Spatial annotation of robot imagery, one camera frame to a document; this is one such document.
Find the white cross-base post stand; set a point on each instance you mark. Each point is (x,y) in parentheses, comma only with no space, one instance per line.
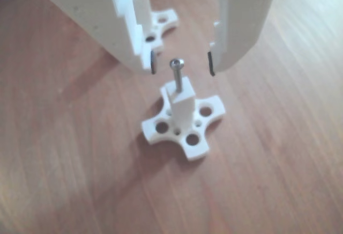
(142,6)
(182,108)

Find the small metal screw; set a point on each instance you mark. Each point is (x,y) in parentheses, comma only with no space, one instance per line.
(177,75)

